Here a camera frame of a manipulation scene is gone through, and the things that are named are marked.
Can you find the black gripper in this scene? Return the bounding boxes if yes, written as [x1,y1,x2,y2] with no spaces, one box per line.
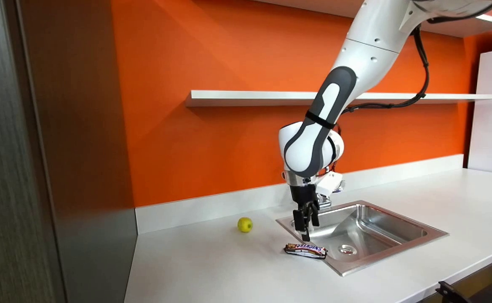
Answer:
[289,186,320,243]

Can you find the Snickers candy bar packet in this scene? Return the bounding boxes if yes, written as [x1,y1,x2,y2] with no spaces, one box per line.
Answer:
[283,243,326,260]

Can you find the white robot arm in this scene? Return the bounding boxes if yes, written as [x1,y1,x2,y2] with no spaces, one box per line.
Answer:
[279,0,492,241]

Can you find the stainless steel sink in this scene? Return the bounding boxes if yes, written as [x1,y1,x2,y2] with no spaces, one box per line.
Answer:
[274,199,448,278]

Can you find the yellow-green ball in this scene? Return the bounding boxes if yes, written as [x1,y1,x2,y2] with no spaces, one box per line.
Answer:
[237,218,252,235]

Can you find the grey tall cabinet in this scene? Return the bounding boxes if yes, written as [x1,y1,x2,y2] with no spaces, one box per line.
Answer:
[0,0,138,303]

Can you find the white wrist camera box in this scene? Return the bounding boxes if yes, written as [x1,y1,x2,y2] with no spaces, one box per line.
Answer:
[315,172,343,203]

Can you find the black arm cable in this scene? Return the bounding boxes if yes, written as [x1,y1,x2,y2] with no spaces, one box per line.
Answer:
[343,24,431,115]

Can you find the white wall shelf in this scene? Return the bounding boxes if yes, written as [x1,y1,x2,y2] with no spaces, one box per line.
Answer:
[185,90,492,110]

